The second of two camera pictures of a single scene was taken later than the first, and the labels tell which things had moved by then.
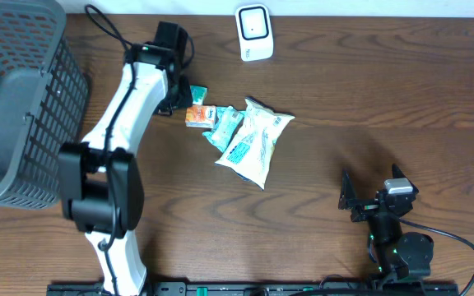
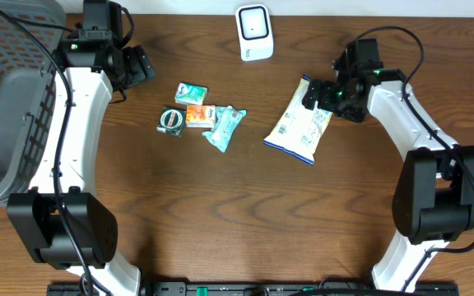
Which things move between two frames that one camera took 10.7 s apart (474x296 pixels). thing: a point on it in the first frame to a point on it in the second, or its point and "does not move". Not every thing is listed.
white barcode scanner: x=255 y=32 does not move
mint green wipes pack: x=227 y=121 does not move
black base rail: x=266 y=289 does not move
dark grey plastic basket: x=31 y=94 does not move
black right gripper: x=348 y=199 to x=322 y=100
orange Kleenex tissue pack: x=201 y=116 does not move
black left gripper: x=187 y=100 to x=142 y=67
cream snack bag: x=253 y=154 to x=299 y=128
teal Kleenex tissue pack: x=198 y=94 does not move
